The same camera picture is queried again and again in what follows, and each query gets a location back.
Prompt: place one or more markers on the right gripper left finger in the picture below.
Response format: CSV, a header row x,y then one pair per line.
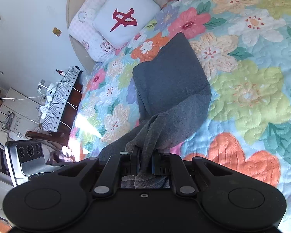
x,y
112,171

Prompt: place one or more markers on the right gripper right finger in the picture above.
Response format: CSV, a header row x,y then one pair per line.
x,y
173,167

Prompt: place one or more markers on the dark grey garment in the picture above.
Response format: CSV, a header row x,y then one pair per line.
x,y
173,95

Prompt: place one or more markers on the dark wood nightstand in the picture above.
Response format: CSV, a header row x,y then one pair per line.
x,y
61,136

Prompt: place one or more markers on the black white patterned runner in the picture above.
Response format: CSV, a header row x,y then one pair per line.
x,y
56,99

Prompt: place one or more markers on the pink white patterned pillow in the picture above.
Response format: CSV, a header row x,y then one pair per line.
x,y
81,17

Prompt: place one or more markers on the floral quilted bedspread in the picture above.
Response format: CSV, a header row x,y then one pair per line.
x,y
244,47

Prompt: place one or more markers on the white pillow red character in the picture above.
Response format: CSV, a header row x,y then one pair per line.
x,y
118,21

